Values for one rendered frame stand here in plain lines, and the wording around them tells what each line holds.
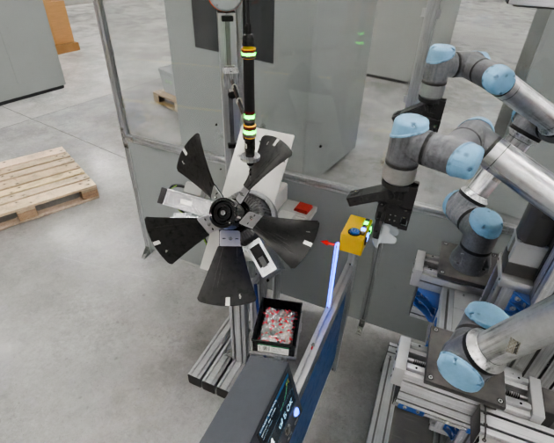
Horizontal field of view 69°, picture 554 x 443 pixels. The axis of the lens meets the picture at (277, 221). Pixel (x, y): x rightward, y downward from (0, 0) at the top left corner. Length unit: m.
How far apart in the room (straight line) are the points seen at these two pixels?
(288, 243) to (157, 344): 1.45
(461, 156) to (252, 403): 0.69
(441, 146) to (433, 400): 0.88
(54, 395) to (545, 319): 2.37
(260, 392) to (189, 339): 1.73
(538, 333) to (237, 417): 0.67
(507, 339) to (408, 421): 1.24
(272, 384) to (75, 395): 1.79
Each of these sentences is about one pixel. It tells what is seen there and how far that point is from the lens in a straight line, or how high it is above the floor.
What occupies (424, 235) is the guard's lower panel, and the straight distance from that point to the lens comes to 2.24.
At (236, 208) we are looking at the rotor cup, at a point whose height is 1.24.
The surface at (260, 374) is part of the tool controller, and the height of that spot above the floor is 1.24.
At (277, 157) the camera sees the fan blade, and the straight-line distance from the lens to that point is 1.54.
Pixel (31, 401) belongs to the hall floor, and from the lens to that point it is 2.75.
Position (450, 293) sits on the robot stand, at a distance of 1.78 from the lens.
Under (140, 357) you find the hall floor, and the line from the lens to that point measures 2.70.
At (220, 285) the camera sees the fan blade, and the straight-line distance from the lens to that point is 1.59.
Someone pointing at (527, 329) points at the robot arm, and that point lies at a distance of 1.05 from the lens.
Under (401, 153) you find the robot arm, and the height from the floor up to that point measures 1.72.
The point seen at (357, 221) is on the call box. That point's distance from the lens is 1.82.
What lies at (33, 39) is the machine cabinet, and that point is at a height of 0.74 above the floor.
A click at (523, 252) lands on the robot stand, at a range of 1.41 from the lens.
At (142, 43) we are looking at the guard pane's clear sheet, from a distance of 2.51.
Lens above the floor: 2.11
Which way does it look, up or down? 36 degrees down
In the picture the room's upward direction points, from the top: 2 degrees clockwise
